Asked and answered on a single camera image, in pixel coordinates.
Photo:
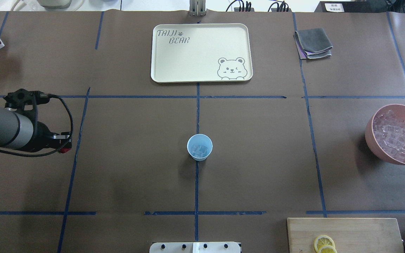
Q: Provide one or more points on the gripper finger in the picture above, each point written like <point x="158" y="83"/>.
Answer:
<point x="67" y="146"/>
<point x="63" y="136"/>

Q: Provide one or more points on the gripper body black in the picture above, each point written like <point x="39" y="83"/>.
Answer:
<point x="42" y="135"/>

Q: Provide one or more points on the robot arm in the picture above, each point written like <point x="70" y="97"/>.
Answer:
<point x="21" y="134"/>

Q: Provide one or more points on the light blue plastic cup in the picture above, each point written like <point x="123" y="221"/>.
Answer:
<point x="200" y="139"/>

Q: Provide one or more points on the ice cubes in bowl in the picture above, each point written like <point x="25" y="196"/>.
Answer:
<point x="389" y="131"/>

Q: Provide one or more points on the red strawberry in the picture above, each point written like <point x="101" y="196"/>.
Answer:
<point x="64" y="150"/>

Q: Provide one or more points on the cream bear tray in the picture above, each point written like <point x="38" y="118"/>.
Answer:
<point x="201" y="53"/>

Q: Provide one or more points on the wooden cutting board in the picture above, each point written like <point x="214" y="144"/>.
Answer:
<point x="350" y="235"/>

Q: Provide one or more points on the grey folded cloth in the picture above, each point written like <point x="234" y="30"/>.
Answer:
<point x="313" y="44"/>

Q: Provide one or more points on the lemon slices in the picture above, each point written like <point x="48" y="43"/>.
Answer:
<point x="324" y="244"/>

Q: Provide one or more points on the pink bowl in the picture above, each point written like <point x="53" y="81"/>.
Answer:
<point x="399" y="110"/>

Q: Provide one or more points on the white pillar mount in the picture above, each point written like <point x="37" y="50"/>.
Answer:
<point x="196" y="247"/>

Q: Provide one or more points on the aluminium frame post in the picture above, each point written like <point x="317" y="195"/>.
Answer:
<point x="197" y="8"/>

